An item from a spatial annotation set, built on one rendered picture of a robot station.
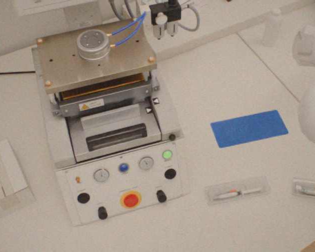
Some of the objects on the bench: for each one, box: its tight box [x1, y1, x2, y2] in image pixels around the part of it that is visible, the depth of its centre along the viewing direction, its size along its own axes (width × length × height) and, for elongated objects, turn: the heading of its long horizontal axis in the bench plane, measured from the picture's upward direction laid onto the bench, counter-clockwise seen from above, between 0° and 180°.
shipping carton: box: [0, 139, 37, 221], centre depth 118 cm, size 19×13×9 cm
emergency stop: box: [124, 194, 139, 208], centre depth 114 cm, size 2×4×4 cm, turn 108°
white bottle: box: [262, 9, 282, 47], centre depth 149 cm, size 5×5×14 cm
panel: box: [63, 140, 184, 226], centre depth 111 cm, size 2×30×19 cm, turn 108°
